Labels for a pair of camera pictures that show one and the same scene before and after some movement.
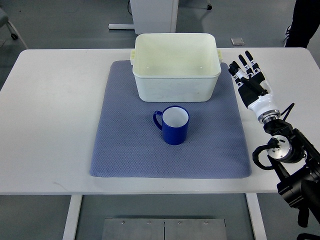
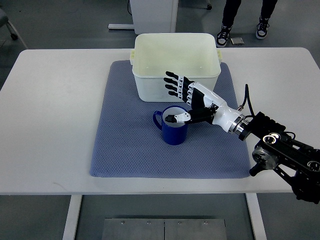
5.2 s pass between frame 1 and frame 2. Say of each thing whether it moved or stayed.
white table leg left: stayed
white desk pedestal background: stayed
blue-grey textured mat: stayed
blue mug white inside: stayed
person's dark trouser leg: moved
